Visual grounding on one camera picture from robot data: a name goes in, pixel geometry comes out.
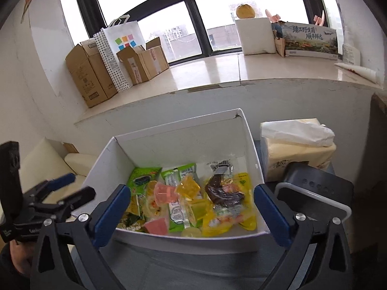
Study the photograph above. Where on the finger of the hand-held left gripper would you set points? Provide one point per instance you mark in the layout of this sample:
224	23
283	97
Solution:
60	181
81	196

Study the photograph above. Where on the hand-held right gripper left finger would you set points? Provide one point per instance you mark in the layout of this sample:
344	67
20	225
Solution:
112	214

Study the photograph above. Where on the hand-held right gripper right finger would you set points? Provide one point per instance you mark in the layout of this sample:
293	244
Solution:
272	214

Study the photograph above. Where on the pale yellow snack packet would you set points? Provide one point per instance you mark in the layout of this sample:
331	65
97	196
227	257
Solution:
154	210

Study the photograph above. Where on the green seaweed snack packet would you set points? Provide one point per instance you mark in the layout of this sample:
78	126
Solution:
140	179

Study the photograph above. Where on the pink jelly cup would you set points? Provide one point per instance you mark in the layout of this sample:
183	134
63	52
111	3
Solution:
164	193
155	227

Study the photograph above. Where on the dark brown snack packet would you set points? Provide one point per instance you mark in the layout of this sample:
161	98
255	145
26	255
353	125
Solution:
223	196

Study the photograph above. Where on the green and white snack packet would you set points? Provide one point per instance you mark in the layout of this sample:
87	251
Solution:
175	214

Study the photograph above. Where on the green jelly cup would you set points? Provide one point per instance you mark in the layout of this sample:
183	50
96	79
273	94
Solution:
198	213

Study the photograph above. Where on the yellow jelly cup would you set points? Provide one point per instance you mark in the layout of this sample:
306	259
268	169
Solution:
189	190

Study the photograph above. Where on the pale clear jelly cup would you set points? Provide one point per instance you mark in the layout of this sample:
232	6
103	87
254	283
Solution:
191	232

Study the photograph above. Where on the white cardboard box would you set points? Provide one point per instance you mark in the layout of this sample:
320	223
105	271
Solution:
181	145

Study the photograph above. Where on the person's left forearm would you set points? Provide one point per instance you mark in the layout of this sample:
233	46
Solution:
6	273

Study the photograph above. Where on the person's left hand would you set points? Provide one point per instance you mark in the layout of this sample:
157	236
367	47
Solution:
19	256

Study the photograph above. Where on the cream sofa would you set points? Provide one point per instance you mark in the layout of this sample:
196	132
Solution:
51	157

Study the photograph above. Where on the cardboard piece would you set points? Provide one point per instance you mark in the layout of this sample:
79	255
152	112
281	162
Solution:
71	148

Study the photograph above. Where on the tissue pack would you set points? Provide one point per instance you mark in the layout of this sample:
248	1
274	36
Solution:
296	148

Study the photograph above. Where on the tall brown cardboard box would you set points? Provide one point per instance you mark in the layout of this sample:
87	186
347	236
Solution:
87	78

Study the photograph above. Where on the polka dot paper bag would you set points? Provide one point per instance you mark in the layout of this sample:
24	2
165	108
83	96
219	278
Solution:
113	63

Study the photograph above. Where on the small open cardboard box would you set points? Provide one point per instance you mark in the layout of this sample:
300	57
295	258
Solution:
151	60

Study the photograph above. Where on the white bag with coloured squares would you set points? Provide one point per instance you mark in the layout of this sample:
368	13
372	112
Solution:
130	33

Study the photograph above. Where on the small brown paper bag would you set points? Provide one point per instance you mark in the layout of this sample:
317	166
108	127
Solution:
279	46

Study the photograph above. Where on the scenery printed carton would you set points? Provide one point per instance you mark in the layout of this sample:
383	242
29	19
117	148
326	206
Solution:
311	42

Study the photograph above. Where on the white plastic pouch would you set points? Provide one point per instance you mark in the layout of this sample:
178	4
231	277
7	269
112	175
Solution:
350	54

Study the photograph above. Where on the white foam box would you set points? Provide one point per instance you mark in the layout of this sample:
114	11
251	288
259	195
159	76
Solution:
255	36

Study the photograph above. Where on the blue toy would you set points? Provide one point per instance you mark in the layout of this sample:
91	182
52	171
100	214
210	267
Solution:
276	29

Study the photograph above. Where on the pink toy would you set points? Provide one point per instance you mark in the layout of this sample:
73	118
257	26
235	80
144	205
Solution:
320	19
273	16

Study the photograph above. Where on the orange pumpkin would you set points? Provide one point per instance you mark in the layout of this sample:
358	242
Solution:
245	11

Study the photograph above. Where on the black window frame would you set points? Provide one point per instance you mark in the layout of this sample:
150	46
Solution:
197	21

